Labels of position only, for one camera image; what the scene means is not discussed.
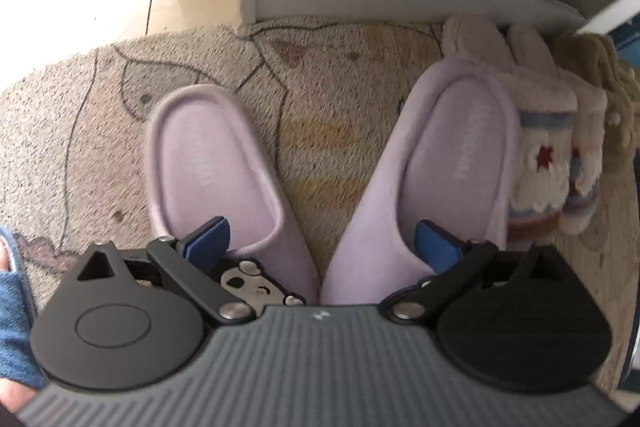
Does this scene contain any person blue jeans leg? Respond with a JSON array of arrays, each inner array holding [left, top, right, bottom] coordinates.
[[1, 228, 47, 391]]

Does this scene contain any brown fluffy animal slipper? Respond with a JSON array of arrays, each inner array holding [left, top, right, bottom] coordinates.
[[552, 31, 640, 176]]

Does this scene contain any striped knit slipper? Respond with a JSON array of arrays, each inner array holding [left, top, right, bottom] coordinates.
[[442, 14, 577, 244], [506, 22, 609, 238]]

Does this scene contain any purple Kuromi slipper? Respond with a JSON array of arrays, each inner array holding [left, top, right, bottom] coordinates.
[[320, 58, 521, 306], [144, 84, 320, 305]]

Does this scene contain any cartoon patterned door mat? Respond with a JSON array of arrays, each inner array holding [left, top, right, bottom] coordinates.
[[0, 16, 640, 398]]

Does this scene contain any person bare foot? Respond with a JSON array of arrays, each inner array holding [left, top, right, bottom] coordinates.
[[0, 378, 37, 412]]

